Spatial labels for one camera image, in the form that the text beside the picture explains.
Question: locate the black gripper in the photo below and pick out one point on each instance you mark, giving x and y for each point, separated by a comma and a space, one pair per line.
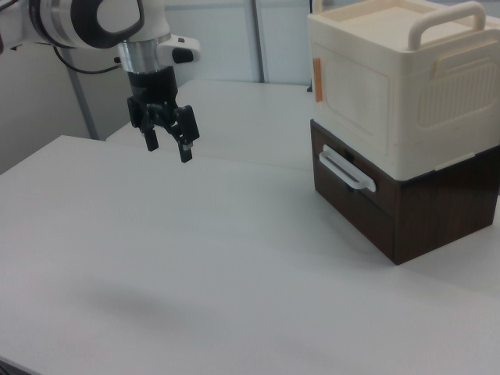
153, 88

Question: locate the cream cabinet door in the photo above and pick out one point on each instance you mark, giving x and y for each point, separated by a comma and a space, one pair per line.
355, 97

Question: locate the orange door strip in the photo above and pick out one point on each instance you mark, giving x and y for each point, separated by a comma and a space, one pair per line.
318, 80

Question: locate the grey partition post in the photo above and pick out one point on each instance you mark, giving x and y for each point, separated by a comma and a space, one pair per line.
82, 101
259, 39

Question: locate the dark brown wooden drawer box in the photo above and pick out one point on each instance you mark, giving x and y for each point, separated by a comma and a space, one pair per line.
437, 218

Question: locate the cream plastic cabinet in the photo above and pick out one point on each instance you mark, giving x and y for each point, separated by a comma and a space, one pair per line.
429, 101

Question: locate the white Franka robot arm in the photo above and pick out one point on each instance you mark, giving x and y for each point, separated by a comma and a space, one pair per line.
152, 15

